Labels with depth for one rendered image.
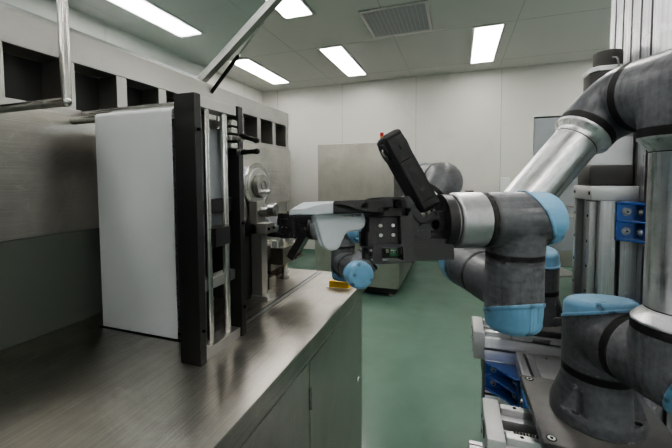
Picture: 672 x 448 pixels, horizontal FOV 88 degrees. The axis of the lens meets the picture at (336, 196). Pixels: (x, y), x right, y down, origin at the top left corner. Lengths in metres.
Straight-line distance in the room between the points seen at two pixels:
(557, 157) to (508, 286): 0.27
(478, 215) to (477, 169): 5.02
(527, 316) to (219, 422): 0.48
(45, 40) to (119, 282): 0.61
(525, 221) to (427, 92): 5.18
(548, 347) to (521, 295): 0.81
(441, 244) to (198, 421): 0.46
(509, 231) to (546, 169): 0.22
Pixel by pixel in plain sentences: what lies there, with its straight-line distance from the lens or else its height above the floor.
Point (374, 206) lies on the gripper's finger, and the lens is 0.41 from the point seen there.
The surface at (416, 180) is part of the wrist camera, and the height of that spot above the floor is 1.27.
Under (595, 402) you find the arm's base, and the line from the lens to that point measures 0.85.
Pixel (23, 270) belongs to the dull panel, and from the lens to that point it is 1.09.
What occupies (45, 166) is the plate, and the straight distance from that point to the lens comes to 1.10.
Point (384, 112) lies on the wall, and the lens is 5.68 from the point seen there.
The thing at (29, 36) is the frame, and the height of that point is 1.61.
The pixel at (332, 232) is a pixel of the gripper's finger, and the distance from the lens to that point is 0.42.
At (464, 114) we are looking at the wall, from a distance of 5.56.
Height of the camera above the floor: 1.27
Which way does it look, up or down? 3 degrees down
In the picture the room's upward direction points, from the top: straight up
